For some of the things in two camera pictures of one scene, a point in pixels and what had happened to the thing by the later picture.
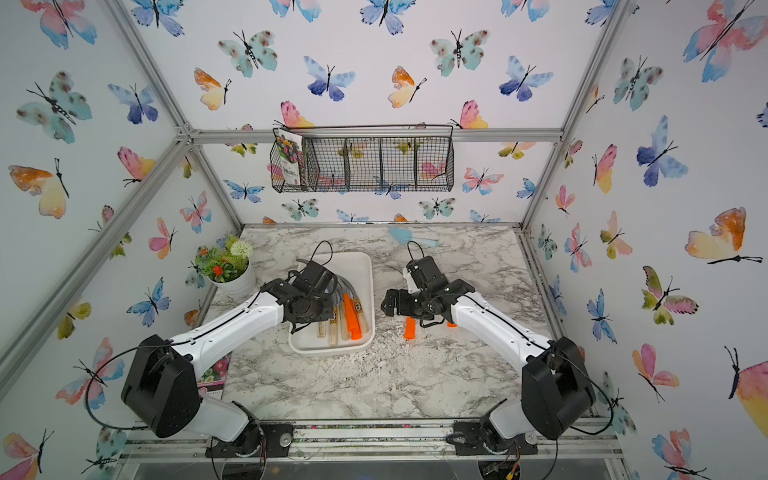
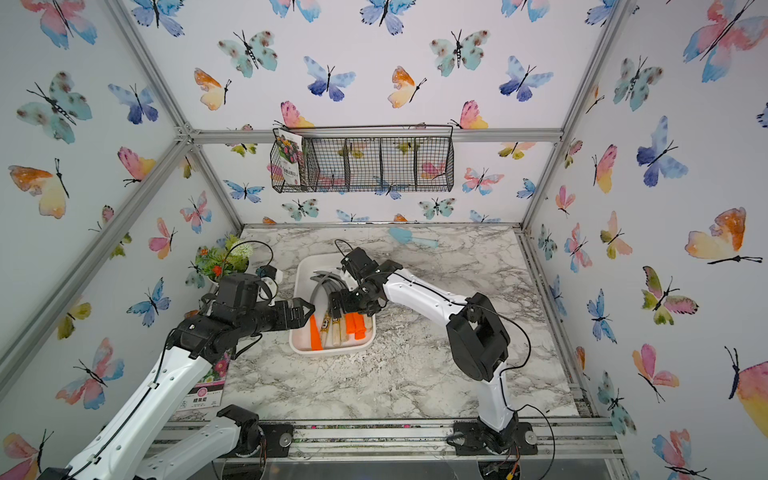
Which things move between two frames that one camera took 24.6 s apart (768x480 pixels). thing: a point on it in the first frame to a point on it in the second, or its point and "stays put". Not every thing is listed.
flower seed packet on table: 211,385 stays put
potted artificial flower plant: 227,265 stays put
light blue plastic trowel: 404,235 stays put
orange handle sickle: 352,317 stays put
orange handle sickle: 410,328 to 360,329
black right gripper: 390,295 to 346,306
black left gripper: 329,302 to 285,322
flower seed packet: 291,156 stays put
